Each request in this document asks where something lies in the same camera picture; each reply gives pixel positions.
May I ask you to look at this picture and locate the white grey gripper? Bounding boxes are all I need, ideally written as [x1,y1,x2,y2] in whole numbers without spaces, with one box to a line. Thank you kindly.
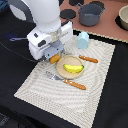
[27,21,73,61]

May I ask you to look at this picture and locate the yellow banana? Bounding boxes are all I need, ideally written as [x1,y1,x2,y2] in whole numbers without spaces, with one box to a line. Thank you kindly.
[63,64,84,73]

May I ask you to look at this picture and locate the light blue cup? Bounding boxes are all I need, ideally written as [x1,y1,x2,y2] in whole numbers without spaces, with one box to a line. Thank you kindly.
[77,31,89,49]

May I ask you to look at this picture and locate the grey saucepan with handle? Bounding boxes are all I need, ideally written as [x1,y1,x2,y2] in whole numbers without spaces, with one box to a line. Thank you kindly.
[10,37,27,42]

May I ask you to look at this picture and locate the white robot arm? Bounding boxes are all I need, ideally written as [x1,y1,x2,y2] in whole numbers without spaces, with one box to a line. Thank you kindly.
[8,0,73,61]

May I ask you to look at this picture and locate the round beige plate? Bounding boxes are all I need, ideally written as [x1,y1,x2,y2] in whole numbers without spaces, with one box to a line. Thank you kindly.
[56,55,83,79]

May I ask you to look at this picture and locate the pink stove board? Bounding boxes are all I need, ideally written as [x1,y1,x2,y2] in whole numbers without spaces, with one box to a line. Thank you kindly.
[59,0,128,43]

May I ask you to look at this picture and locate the beige woven placemat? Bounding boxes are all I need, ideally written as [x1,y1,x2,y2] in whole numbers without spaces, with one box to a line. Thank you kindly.
[14,36,115,128]

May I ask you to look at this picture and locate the beige bowl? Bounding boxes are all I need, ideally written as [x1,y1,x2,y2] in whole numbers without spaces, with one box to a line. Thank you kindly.
[119,5,128,30]

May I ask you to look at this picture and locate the fork with wooden handle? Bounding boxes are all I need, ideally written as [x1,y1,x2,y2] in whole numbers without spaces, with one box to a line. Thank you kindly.
[46,71,86,90]

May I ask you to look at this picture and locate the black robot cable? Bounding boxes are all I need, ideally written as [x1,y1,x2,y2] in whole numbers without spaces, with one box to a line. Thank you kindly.
[0,34,38,64]

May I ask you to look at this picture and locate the knife with wooden handle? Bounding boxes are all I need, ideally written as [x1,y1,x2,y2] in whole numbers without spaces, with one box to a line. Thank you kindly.
[63,49,99,64]

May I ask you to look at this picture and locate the grey pot with handles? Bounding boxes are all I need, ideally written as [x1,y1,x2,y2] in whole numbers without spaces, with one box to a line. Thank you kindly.
[76,3,104,26]

